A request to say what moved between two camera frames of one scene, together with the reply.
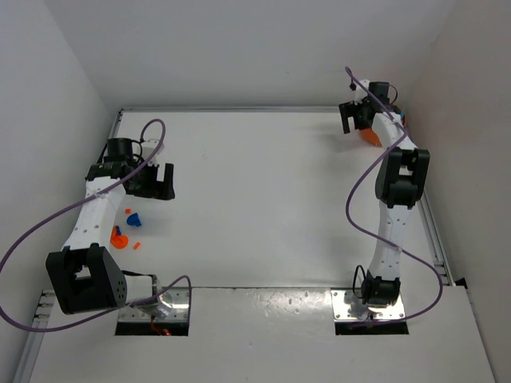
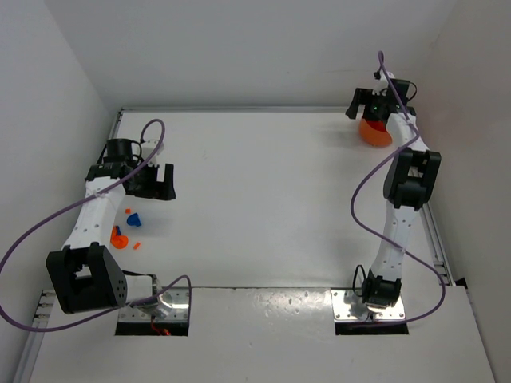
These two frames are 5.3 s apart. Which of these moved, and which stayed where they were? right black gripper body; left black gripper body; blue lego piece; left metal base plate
Moved: right black gripper body
Stayed: left black gripper body; blue lego piece; left metal base plate
